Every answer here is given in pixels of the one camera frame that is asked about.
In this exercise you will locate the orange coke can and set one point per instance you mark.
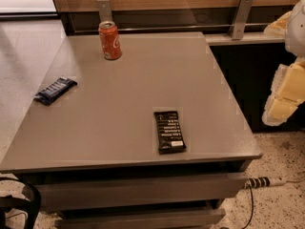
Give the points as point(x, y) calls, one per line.
point(109, 40)

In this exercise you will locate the white power strip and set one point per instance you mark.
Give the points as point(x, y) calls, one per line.
point(260, 182)

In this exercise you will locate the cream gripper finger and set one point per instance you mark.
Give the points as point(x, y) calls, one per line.
point(278, 27)
point(288, 93)

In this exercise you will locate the left metal bracket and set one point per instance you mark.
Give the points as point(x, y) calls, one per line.
point(105, 10)

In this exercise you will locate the grey drawer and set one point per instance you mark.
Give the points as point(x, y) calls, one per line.
point(142, 191)
point(185, 219)

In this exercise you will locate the metal bracket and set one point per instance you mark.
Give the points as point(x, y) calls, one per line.
point(237, 28)
point(105, 10)

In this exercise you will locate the lower grey drawer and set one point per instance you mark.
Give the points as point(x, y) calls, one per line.
point(185, 219)

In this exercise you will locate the black rxbar chocolate bar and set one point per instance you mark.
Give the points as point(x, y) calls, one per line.
point(169, 133)

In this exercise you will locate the right metal bracket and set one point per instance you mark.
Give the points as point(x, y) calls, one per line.
point(237, 28)

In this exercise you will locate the upper grey drawer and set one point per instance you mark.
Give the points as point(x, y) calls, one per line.
point(142, 191)

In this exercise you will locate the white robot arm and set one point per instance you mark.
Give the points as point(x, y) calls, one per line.
point(295, 32)

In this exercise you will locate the black chair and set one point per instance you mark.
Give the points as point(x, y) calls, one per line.
point(30, 207)

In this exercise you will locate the dark blue snack bar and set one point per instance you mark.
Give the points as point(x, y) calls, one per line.
point(48, 95)

